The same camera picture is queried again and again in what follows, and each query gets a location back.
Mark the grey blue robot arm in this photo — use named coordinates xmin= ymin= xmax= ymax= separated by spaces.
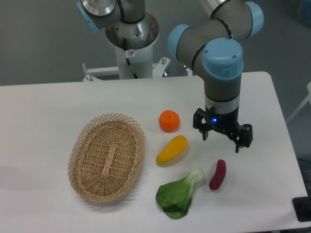
xmin=76 ymin=0 xmax=264 ymax=149

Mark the white frame at right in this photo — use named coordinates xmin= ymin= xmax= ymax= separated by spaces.
xmin=285 ymin=83 xmax=311 ymax=124

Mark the purple sweet potato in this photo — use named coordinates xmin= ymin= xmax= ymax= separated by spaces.
xmin=209 ymin=159 xmax=226 ymax=190

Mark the woven wicker basket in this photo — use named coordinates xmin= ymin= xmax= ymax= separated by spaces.
xmin=68 ymin=113 xmax=145 ymax=203

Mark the black device at table edge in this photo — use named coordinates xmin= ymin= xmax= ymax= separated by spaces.
xmin=292 ymin=197 xmax=311 ymax=222

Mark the yellow orange mango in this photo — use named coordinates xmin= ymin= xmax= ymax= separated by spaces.
xmin=155 ymin=135 xmax=188 ymax=166

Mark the white metal base frame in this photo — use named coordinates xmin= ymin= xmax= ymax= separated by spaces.
xmin=82 ymin=57 xmax=172 ymax=82

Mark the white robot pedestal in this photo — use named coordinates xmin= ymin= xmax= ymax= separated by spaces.
xmin=105 ymin=13 xmax=159 ymax=80

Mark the black cable on pedestal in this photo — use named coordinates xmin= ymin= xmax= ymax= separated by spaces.
xmin=122 ymin=38 xmax=139 ymax=80

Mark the orange tangerine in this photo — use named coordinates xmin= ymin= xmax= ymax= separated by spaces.
xmin=158 ymin=110 xmax=180 ymax=133

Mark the green bok choy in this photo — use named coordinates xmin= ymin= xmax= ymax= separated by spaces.
xmin=155 ymin=167 xmax=204 ymax=220

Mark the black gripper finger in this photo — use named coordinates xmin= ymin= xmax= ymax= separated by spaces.
xmin=233 ymin=124 xmax=253 ymax=153
xmin=192 ymin=108 xmax=211 ymax=141

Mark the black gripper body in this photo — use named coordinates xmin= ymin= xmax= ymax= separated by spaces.
xmin=206 ymin=107 xmax=239 ymax=135

